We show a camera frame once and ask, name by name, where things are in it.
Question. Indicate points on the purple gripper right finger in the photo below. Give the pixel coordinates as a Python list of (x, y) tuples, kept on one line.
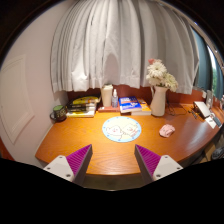
[(152, 166)]

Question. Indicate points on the white and pink flowers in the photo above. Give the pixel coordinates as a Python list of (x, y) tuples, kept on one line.
[(157, 75)]

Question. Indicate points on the yellow top book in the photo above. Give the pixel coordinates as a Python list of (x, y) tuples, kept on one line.
[(86, 100)]

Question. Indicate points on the clear sanitizer bottle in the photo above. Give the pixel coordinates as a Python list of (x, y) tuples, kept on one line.
[(114, 99)]

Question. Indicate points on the black middle book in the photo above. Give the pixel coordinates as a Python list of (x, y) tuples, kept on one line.
[(81, 107)]

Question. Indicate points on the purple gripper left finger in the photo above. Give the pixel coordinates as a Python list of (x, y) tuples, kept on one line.
[(72, 167)]

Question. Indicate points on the white ceramic vase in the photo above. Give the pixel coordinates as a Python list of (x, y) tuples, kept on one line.
[(158, 101)]

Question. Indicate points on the white cylindrical container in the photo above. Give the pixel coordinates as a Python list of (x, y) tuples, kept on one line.
[(106, 93)]

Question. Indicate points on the white bottom book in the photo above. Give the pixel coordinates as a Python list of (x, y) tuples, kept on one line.
[(81, 114)]

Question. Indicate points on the round blue mouse pad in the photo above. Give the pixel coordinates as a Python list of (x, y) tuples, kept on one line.
[(121, 129)]

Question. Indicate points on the black eyeglasses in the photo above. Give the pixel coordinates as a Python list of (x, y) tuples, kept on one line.
[(170, 109)]

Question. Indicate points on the green and black mug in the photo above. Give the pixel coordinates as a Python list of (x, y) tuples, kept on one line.
[(58, 114)]

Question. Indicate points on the white curtain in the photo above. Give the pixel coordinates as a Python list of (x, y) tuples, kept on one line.
[(100, 42)]

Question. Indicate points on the red flat tray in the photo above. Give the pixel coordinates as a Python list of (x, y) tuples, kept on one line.
[(108, 109)]

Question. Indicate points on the yellow book under blue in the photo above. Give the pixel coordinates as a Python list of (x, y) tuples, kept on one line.
[(145, 108)]

